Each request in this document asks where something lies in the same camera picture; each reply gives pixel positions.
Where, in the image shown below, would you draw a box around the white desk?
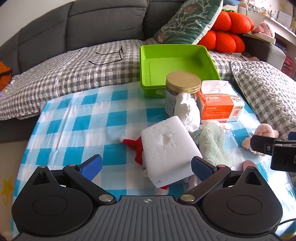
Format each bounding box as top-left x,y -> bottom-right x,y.
238,0 -> 296,79

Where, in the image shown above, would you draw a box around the plush toy with red hat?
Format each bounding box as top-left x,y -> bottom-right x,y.
119,136 -> 171,193

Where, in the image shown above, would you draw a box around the red lobed plush cushion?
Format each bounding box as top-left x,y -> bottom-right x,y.
213,9 -> 255,34
196,30 -> 245,53

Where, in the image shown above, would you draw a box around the pale green towel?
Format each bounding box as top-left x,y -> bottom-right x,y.
199,120 -> 235,170

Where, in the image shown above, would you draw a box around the green cushion with branch print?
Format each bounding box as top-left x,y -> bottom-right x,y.
154,0 -> 224,46

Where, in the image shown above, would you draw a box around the pink plush toy on board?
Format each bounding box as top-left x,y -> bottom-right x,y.
252,22 -> 276,39

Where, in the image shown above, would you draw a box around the white foam block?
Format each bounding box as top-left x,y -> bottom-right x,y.
141,115 -> 203,189

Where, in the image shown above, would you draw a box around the orange and white tissue pack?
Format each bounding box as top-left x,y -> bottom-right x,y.
196,80 -> 245,122

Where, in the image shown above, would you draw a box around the pink basket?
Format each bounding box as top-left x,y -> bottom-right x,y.
282,57 -> 295,76

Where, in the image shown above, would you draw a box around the grey sofa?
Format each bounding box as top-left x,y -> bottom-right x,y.
0,0 -> 286,144

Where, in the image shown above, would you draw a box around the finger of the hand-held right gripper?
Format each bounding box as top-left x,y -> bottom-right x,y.
251,135 -> 276,156

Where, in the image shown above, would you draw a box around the pink plush toy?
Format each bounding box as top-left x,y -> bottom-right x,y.
241,123 -> 279,156
252,22 -> 276,39

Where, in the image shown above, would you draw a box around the glass jar with gold lid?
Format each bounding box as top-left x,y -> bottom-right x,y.
165,72 -> 202,118

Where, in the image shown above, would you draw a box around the blue and white checked cloth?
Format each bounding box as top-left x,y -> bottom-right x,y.
20,80 -> 296,237

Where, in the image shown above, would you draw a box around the green plastic bin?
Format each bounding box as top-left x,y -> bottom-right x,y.
139,44 -> 221,98

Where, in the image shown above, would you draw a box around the white cotton glove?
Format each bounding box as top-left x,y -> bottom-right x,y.
174,93 -> 201,133

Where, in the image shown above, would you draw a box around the grey checked blanket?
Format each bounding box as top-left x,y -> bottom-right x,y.
0,39 -> 255,121

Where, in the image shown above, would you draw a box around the black-rimmed eyeglasses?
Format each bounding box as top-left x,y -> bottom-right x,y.
88,46 -> 125,66

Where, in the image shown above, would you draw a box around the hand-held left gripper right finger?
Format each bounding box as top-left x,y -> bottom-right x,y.
178,156 -> 265,206

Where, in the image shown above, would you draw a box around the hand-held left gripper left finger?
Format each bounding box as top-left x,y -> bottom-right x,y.
32,154 -> 117,206

